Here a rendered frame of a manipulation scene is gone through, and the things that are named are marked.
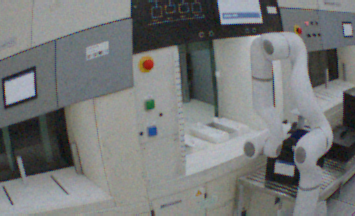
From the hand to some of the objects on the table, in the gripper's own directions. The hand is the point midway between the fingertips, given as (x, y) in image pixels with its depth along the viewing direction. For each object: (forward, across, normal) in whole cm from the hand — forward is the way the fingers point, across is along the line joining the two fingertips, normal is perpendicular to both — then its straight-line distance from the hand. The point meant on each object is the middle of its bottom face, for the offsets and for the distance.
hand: (290, 124), depth 211 cm
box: (+99, -12, +30) cm, 104 cm away
